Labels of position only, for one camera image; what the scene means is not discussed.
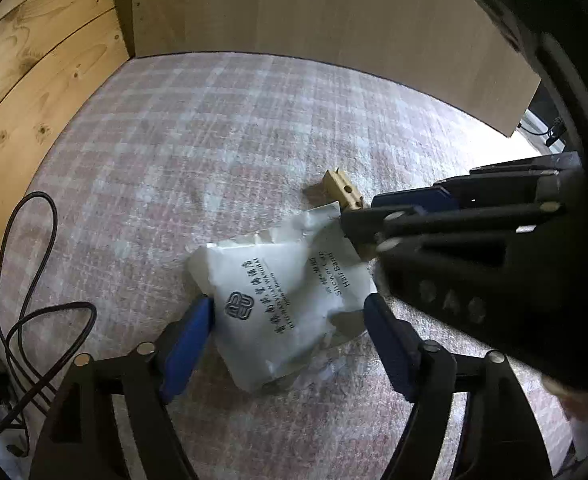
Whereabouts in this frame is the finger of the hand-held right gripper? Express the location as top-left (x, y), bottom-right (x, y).
top-left (370, 151), bottom-right (583, 210)
top-left (340, 199), bottom-right (564, 262)

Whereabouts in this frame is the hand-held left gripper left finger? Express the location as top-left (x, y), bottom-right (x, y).
top-left (28, 294), bottom-right (215, 480)

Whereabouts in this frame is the wooden clothespin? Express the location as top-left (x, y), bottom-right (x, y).
top-left (322, 167), bottom-right (365, 212)

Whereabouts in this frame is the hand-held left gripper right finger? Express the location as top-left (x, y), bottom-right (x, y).
top-left (363, 292), bottom-right (556, 480)

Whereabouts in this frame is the black floor cable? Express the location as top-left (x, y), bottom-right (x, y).
top-left (518, 109), bottom-right (569, 149)

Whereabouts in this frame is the pine plank panel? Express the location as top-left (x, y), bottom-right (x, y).
top-left (0, 0), bottom-right (135, 314)

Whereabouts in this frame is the white shower cap packet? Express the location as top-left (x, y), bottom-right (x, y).
top-left (188, 201), bottom-right (379, 394)

